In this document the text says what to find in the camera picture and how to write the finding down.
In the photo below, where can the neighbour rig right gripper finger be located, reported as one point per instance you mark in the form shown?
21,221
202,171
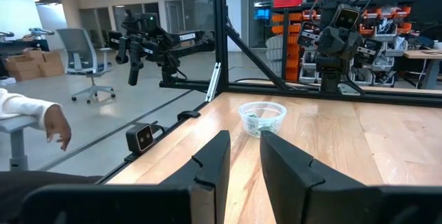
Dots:
135,65
122,51

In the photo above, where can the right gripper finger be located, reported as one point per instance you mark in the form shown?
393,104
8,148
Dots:
138,206
345,206

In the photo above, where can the green snack packet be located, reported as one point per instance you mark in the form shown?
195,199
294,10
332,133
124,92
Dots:
253,115
259,129

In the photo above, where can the neighbour rig robot arm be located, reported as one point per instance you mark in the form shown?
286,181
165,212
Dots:
193,39

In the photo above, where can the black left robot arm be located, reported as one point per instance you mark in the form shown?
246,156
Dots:
329,75

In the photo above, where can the person's forearm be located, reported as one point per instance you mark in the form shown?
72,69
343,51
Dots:
20,104

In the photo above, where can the red storage bin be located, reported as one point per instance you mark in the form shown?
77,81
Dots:
287,0

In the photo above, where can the small blue storage bin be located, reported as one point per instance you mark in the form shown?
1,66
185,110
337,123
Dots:
262,14

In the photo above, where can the grey office chair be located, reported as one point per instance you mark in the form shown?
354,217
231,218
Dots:
77,49

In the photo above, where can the brown cardboard box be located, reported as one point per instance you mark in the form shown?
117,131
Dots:
52,63
32,54
22,68

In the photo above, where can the long wooden workbench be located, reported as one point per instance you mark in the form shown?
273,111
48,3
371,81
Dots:
424,54

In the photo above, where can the clear plastic bowl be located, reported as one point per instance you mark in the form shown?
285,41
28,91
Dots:
276,113

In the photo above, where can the person's hand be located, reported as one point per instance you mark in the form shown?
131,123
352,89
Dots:
55,123

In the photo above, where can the person's leg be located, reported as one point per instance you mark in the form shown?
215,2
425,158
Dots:
41,179

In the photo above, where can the grey chair armrest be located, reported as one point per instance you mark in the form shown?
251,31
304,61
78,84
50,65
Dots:
15,141

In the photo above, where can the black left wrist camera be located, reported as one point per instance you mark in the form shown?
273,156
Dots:
346,18

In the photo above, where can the neighbour rig wrist camera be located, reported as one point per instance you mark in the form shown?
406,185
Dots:
149,20

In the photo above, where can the black table-level camera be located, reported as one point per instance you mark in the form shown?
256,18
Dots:
143,137

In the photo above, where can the white metal bracket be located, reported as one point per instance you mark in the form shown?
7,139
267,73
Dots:
212,82

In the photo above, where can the black frame clip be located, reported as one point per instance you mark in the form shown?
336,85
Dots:
188,115

